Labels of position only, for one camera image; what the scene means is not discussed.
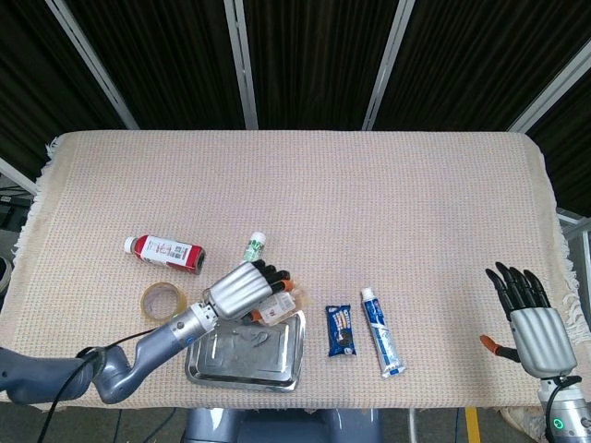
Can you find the grey metal frame post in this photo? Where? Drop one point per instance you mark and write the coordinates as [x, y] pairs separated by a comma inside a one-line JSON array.
[[388, 69], [242, 69], [92, 64], [554, 87], [18, 177]]

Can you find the silver metal tray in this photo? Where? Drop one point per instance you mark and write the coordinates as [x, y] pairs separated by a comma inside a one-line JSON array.
[[249, 364]]

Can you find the clear yellowish tape roll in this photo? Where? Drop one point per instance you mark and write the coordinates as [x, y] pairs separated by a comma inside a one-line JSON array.
[[180, 307]]

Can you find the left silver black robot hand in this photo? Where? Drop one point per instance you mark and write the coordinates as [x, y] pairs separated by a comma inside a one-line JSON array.
[[240, 290]]

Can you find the clear bag of snacks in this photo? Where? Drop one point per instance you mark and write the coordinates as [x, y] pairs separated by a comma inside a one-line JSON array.
[[277, 311]]

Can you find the black pleated curtain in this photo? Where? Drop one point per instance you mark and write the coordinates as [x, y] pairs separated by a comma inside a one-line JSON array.
[[314, 60]]

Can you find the grey-blue robot torso base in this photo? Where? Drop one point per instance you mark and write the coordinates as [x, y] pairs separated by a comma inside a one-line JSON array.
[[277, 427]]

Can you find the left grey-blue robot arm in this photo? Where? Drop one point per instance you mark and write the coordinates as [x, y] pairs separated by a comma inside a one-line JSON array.
[[161, 341]]

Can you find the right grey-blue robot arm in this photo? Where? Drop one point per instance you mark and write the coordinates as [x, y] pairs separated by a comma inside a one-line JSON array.
[[568, 410]]

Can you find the small white green-label bottle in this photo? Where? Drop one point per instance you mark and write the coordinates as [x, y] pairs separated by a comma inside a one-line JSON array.
[[255, 247]]

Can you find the beige woven tablecloth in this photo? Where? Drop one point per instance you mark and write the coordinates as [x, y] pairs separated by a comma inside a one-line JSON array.
[[369, 207]]

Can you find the white blue toothpaste tube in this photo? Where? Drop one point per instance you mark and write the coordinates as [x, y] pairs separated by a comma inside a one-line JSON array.
[[381, 332]]

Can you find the red label juice bottle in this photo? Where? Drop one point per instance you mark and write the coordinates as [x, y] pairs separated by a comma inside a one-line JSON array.
[[161, 251]]

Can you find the blue Oreo cookie pack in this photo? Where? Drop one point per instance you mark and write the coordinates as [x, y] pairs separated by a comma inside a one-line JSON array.
[[341, 330]]

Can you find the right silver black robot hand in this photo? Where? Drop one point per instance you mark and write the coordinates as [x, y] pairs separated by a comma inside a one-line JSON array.
[[540, 337]]

